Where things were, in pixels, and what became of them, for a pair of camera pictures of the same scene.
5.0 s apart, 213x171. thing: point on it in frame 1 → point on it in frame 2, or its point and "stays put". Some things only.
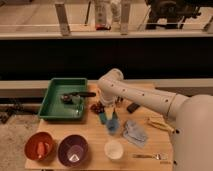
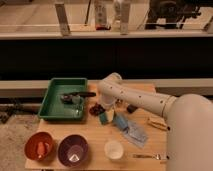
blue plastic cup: [112, 125] → [120, 120]
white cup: [113, 150] stays put
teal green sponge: [103, 117] stays put
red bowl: [39, 145] stays put
